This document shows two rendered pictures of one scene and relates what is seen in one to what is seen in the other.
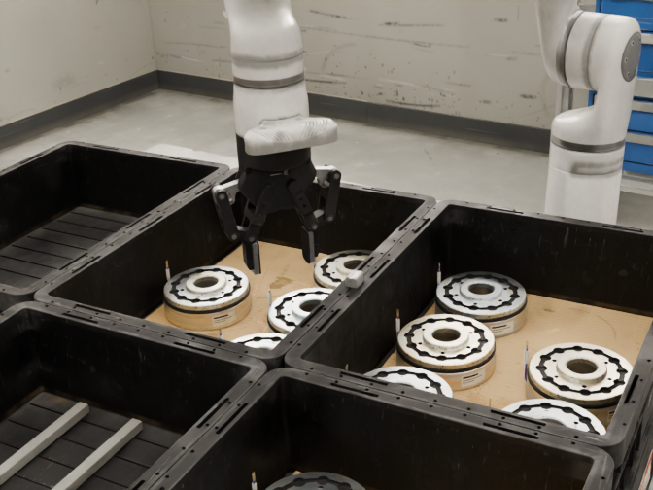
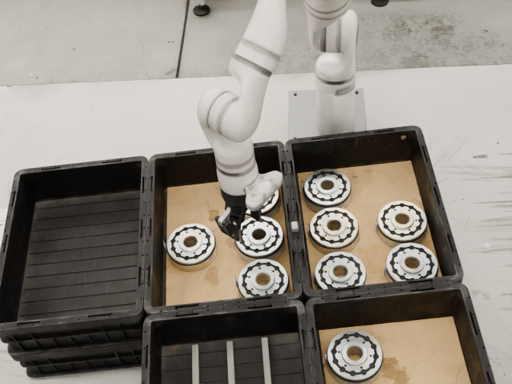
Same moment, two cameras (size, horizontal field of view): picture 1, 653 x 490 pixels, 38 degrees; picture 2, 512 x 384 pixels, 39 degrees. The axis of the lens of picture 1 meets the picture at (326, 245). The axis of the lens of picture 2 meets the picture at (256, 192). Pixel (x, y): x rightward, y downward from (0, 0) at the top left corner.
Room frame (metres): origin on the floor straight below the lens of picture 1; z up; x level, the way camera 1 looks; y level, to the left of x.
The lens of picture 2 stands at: (0.14, 0.40, 2.10)
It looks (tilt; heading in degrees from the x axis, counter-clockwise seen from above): 51 degrees down; 334
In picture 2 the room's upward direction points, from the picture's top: 8 degrees counter-clockwise
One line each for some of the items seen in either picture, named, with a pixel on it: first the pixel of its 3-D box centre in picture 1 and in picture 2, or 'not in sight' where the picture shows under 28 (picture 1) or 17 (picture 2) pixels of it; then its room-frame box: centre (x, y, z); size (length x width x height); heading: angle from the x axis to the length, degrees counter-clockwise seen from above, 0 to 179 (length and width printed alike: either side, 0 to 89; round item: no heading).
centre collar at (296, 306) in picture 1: (312, 307); (259, 235); (0.92, 0.02, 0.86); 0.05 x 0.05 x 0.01
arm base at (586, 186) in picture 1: (581, 202); (335, 99); (1.13, -0.34, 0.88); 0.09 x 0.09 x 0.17; 58
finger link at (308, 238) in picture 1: (307, 245); (255, 213); (0.92, 0.02, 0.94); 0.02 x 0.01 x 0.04; 19
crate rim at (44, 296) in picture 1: (252, 252); (219, 223); (0.96, 0.08, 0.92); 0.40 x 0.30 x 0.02; 151
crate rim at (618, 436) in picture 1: (509, 304); (366, 207); (0.81, -0.18, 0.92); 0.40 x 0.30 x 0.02; 151
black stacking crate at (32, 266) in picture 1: (58, 248); (81, 253); (1.10, 0.35, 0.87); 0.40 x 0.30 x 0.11; 151
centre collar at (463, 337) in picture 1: (445, 336); (334, 225); (0.84, -0.12, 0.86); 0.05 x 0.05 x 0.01
